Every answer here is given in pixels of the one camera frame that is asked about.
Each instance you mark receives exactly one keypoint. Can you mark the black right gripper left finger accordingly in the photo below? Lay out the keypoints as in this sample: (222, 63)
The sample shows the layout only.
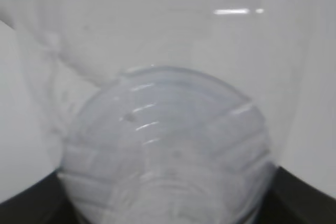
(43, 202)

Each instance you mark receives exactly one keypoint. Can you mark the clear water bottle red label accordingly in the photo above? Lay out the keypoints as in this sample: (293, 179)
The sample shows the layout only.
(164, 111)

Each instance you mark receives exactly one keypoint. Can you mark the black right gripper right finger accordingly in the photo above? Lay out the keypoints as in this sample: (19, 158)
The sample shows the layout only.
(290, 200)

